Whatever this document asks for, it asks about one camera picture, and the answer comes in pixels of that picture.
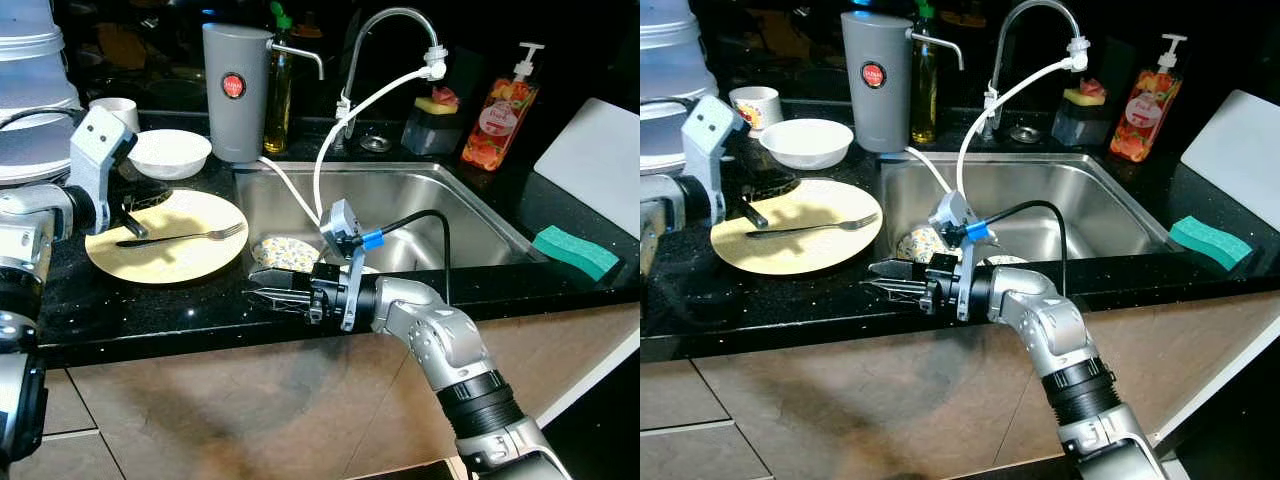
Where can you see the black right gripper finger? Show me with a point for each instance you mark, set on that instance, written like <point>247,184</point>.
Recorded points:
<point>900,268</point>
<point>280,291</point>
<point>908,289</point>
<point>288,307</point>

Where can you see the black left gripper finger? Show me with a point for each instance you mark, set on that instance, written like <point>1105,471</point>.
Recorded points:
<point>755,214</point>
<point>136,223</point>

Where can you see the floral patterned plate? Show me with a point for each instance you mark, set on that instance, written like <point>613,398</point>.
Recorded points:
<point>285,255</point>
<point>1008,260</point>
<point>920,245</point>

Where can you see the black metal fork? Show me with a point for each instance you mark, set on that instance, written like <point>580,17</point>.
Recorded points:
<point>190,236</point>
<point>820,227</point>

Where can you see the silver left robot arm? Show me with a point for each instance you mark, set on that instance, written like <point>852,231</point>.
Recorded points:
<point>665,200</point>
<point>25,220</point>

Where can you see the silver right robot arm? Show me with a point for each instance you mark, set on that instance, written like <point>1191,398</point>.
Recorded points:
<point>1050,320</point>
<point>440,330</point>

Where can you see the yellow plate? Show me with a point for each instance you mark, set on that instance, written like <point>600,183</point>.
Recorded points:
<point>810,256</point>
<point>180,264</point>

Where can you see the white bowl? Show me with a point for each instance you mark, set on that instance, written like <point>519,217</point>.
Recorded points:
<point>175,155</point>
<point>805,145</point>

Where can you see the white printed cup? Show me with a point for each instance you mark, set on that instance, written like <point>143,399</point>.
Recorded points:
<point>757,108</point>
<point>120,110</point>

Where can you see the beige cabinet front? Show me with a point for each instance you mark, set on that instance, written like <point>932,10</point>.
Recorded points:
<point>880,400</point>
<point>250,400</point>

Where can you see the stacked translucent plastic containers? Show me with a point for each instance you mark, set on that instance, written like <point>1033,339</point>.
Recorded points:
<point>35,90</point>
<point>675,90</point>

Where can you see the grey water filter canister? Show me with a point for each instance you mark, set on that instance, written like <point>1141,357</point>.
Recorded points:
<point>877,115</point>
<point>238,125</point>

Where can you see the white cutting board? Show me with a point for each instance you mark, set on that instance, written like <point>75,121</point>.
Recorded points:
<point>1240,150</point>
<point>595,155</point>

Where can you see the round metal countertop fitting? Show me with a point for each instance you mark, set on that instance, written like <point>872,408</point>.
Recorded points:
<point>1026,134</point>
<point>376,143</point>

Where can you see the stainless steel sink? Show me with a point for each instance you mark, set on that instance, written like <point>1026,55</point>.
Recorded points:
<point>470,215</point>
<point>1110,205</point>

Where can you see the oil bottle green cap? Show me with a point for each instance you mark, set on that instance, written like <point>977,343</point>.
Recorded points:
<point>923,100</point>
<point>279,110</point>

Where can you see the green sponge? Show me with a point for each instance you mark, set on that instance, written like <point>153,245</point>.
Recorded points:
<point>575,252</point>
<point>1210,242</point>

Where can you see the black sponge holder box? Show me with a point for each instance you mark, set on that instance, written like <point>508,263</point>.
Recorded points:
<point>1080,122</point>
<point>432,132</point>

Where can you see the yellow sponge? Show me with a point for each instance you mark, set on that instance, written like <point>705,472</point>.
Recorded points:
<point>433,104</point>
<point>1082,95</point>

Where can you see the chrome gooseneck faucet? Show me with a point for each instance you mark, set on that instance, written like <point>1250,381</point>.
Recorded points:
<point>350,70</point>
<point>995,60</point>

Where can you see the pink scrubber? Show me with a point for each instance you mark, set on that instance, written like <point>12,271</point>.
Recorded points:
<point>445,94</point>
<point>1092,85</point>

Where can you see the orange floral soap pump bottle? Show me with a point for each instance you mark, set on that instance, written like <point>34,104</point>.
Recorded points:
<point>1143,115</point>
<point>497,125</point>

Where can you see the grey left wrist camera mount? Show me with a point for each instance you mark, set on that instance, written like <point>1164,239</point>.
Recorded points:
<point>95,140</point>
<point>710,130</point>

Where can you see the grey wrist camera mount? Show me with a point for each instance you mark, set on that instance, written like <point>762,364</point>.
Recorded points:
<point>710,130</point>
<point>95,140</point>
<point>340,225</point>
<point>950,212</point>

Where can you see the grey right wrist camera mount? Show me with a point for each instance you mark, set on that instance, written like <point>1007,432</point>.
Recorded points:
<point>340,225</point>
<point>950,212</point>

